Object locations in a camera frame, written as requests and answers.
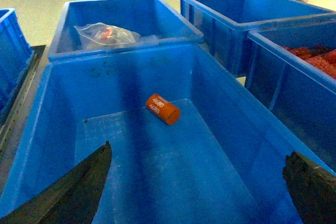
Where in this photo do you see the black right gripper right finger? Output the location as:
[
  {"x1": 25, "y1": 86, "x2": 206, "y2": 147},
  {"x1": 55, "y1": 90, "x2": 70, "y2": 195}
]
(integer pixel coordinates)
[{"x1": 282, "y1": 152, "x2": 335, "y2": 223}]

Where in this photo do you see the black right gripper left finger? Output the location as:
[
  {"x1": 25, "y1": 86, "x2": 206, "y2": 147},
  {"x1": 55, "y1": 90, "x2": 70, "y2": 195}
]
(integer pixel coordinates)
[{"x1": 1, "y1": 142, "x2": 112, "y2": 223}]

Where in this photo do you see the orange 4680 cylinder cap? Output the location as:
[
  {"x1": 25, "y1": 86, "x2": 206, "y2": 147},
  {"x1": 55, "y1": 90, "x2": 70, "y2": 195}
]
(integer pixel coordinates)
[{"x1": 145, "y1": 93, "x2": 181, "y2": 125}]

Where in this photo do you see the metal shelf rack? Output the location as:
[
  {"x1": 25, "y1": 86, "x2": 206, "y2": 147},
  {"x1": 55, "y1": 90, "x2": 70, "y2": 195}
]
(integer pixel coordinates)
[{"x1": 1, "y1": 45, "x2": 49, "y2": 191}]

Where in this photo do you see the red parts pile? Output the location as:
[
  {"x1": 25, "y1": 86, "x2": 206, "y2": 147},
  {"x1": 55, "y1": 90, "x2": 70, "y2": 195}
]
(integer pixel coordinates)
[{"x1": 283, "y1": 45, "x2": 335, "y2": 79}]

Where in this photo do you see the blue crate right front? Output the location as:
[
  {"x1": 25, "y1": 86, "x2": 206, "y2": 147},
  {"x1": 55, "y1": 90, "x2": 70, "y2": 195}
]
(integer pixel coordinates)
[{"x1": 245, "y1": 20, "x2": 335, "y2": 170}]

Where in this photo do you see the blue crate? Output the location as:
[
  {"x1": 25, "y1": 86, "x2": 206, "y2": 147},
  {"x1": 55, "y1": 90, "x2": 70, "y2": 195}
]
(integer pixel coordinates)
[
  {"x1": 1, "y1": 45, "x2": 323, "y2": 223},
  {"x1": 245, "y1": 20, "x2": 335, "y2": 170},
  {"x1": 48, "y1": 0, "x2": 204, "y2": 61},
  {"x1": 1, "y1": 8, "x2": 34, "y2": 124},
  {"x1": 180, "y1": 0, "x2": 335, "y2": 77}
]

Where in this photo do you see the blue crate middle front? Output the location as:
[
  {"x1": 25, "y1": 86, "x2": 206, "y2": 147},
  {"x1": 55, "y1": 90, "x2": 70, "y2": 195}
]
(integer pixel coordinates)
[{"x1": 1, "y1": 45, "x2": 323, "y2": 223}]

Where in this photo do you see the blue crate left rear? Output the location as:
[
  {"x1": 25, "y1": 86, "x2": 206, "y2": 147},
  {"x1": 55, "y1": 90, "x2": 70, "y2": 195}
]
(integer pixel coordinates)
[{"x1": 1, "y1": 8, "x2": 34, "y2": 124}]

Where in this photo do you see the clear plastic bag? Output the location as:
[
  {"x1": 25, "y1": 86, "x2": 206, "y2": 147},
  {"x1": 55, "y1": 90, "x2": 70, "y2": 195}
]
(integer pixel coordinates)
[{"x1": 74, "y1": 23, "x2": 140, "y2": 50}]

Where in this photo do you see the blue crate middle rear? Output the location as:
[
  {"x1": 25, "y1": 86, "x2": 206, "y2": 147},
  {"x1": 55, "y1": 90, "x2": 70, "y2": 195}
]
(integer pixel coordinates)
[{"x1": 48, "y1": 0, "x2": 204, "y2": 61}]

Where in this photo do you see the blue crate right rear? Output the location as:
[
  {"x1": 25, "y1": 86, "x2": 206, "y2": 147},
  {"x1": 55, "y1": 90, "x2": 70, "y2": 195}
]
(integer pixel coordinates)
[{"x1": 180, "y1": 0, "x2": 335, "y2": 77}]

